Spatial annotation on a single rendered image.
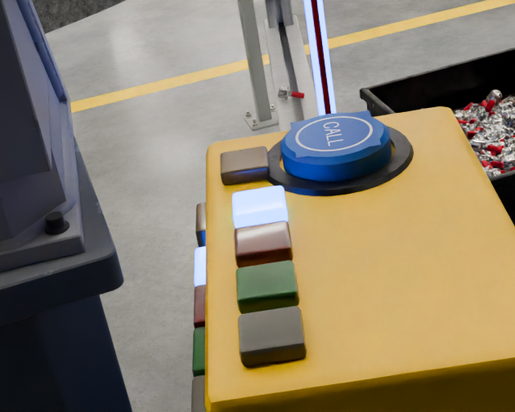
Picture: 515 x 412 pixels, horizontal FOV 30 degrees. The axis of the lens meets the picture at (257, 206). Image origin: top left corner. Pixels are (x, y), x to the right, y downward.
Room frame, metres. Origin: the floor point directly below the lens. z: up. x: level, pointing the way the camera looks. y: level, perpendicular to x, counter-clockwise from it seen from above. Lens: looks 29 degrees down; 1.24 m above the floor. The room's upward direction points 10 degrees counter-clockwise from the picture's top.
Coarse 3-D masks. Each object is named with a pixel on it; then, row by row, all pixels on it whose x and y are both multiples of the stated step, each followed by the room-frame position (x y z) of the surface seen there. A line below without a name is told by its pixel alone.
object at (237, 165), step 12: (228, 156) 0.32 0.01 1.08; (240, 156) 0.32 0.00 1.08; (252, 156) 0.32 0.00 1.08; (264, 156) 0.32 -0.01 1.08; (228, 168) 0.31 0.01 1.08; (240, 168) 0.31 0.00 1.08; (252, 168) 0.31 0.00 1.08; (264, 168) 0.31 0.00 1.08; (228, 180) 0.31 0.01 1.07; (240, 180) 0.31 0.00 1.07; (252, 180) 0.31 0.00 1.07
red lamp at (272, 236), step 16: (272, 224) 0.27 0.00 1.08; (288, 224) 0.27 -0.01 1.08; (240, 240) 0.26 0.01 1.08; (256, 240) 0.26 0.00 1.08; (272, 240) 0.26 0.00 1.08; (288, 240) 0.26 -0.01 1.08; (240, 256) 0.26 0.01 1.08; (256, 256) 0.26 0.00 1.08; (272, 256) 0.25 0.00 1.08; (288, 256) 0.25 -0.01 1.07
